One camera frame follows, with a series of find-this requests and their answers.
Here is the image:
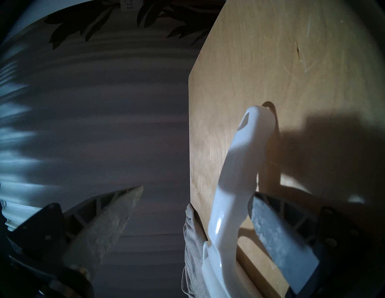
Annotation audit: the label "white paper plant tag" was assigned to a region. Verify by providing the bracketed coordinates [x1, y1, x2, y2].
[120, 0, 143, 12]

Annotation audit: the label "grey pleated curtain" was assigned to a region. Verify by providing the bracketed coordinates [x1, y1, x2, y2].
[0, 18, 217, 298]

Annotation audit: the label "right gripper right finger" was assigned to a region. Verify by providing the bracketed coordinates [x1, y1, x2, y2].
[247, 192, 374, 298]

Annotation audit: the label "grey drawstring pants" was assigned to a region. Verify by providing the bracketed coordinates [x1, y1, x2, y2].
[181, 203, 211, 298]

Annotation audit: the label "white lint roller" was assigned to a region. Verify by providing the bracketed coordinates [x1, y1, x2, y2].
[201, 105, 279, 298]

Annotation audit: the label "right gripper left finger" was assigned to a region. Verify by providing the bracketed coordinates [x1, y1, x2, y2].
[6, 185, 144, 298]

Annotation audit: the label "tall dark leafy plant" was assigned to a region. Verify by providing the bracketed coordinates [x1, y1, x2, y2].
[45, 0, 226, 50]

